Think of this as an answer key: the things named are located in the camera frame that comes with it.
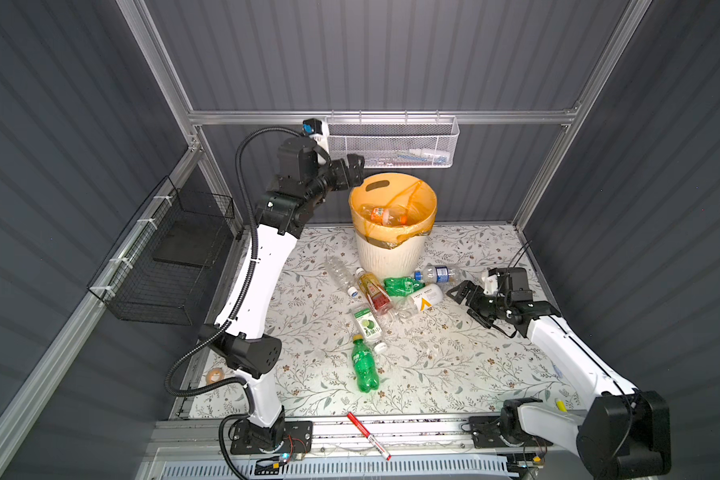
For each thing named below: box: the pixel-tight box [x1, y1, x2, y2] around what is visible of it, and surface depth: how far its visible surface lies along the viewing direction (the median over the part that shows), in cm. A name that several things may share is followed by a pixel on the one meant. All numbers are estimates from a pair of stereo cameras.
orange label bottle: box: [360, 204, 409, 226], surface depth 96 cm
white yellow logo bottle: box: [395, 283, 444, 316], surface depth 95 cm
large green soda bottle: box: [352, 334, 379, 393], surface depth 83 cm
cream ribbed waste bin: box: [355, 233, 430, 279], surface depth 95 cm
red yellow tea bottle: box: [356, 267, 393, 315], surface depth 96 cm
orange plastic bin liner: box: [349, 172, 437, 248], surface depth 96 cm
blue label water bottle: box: [413, 265, 459, 283], surface depth 104 cm
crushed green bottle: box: [383, 276, 426, 296], surface depth 101 cm
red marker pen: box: [346, 412, 392, 461], surface depth 74 cm
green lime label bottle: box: [354, 308, 383, 344], surface depth 91 cm
